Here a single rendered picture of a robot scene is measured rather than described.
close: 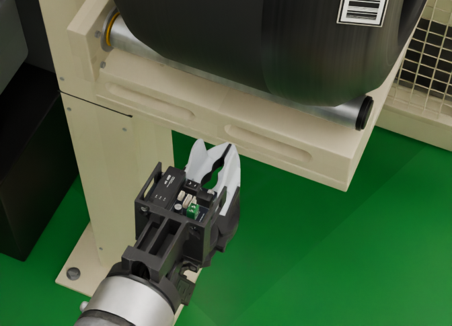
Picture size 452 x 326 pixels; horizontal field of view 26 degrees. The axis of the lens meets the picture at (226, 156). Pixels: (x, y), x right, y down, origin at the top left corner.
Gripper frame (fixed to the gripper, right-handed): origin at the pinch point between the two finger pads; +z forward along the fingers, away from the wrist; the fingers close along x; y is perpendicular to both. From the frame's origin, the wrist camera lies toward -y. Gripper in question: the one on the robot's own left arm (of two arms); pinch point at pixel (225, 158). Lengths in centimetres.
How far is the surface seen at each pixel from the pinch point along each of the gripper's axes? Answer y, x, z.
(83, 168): -57, 38, 31
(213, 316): -97, 13, 36
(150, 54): -7.9, 17.4, 17.6
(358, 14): 21.8, -10.1, 2.8
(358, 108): -6.2, -9.4, 18.6
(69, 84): -32, 37, 28
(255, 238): -94, 12, 56
